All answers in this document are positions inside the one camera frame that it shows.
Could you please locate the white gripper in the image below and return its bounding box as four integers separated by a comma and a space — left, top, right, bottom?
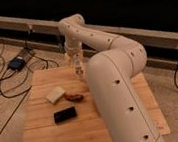
64, 41, 84, 65

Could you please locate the clear plastic bottle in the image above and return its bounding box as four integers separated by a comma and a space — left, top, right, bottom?
73, 54, 84, 76

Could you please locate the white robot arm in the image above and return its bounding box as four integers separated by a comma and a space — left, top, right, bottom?
58, 14, 165, 142

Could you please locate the brown sausage toy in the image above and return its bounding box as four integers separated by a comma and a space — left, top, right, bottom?
65, 94, 84, 102

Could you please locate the beige sponge block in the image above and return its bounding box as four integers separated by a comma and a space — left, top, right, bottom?
46, 86, 66, 104

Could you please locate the blue power adapter box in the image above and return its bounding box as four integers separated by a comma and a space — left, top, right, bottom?
8, 57, 26, 71

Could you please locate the black smartphone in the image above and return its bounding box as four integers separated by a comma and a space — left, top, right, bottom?
53, 106, 77, 123

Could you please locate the wooden table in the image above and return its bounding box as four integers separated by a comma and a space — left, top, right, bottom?
7, 51, 173, 142

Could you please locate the black floor cable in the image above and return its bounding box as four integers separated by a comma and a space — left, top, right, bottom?
0, 35, 70, 142

